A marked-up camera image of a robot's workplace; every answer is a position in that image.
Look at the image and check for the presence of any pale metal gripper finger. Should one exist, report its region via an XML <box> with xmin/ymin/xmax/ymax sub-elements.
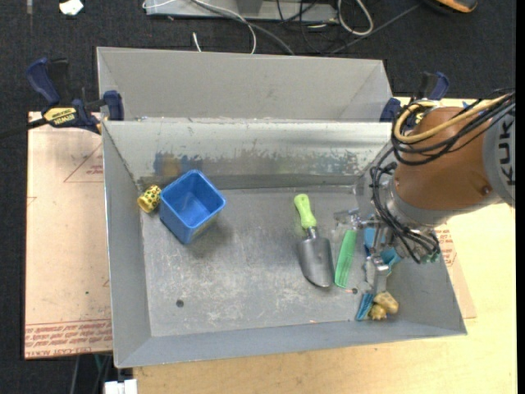
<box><xmin>332</xmin><ymin>207</ymin><xmax>367</xmax><ymax>237</ymax></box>
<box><xmin>366</xmin><ymin>255</ymin><xmax>391</xmax><ymax>295</ymax></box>

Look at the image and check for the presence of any blue plastic piece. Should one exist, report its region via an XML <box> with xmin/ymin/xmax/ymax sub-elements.
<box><xmin>363</xmin><ymin>227</ymin><xmax>402</xmax><ymax>267</ymax></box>

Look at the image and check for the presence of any yellow toy animal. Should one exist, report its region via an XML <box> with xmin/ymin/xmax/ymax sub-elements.
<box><xmin>367</xmin><ymin>291</ymin><xmax>399</xmax><ymax>322</ymax></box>

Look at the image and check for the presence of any teal ribbed plastic stick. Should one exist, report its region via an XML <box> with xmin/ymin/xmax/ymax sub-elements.
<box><xmin>354</xmin><ymin>292</ymin><xmax>375</xmax><ymax>323</ymax></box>

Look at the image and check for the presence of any green plastic comb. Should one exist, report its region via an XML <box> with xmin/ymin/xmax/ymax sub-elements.
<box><xmin>333</xmin><ymin>227</ymin><xmax>358</xmax><ymax>289</ymax></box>

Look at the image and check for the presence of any grey metal bin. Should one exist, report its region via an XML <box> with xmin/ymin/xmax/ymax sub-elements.
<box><xmin>96</xmin><ymin>46</ymin><xmax>468</xmax><ymax>369</ymax></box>

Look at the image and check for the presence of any blue square plastic cup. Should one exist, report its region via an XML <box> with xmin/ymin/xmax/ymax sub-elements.
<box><xmin>158</xmin><ymin>169</ymin><xmax>227</xmax><ymax>245</ymax></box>

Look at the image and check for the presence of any yellow spotted toy cup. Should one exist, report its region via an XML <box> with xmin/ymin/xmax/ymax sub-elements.
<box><xmin>136</xmin><ymin>184</ymin><xmax>162</xmax><ymax>214</ymax></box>

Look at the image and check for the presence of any green-handled metal trowel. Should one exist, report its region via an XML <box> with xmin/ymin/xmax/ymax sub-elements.
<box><xmin>293</xmin><ymin>194</ymin><xmax>336</xmax><ymax>289</ymax></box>

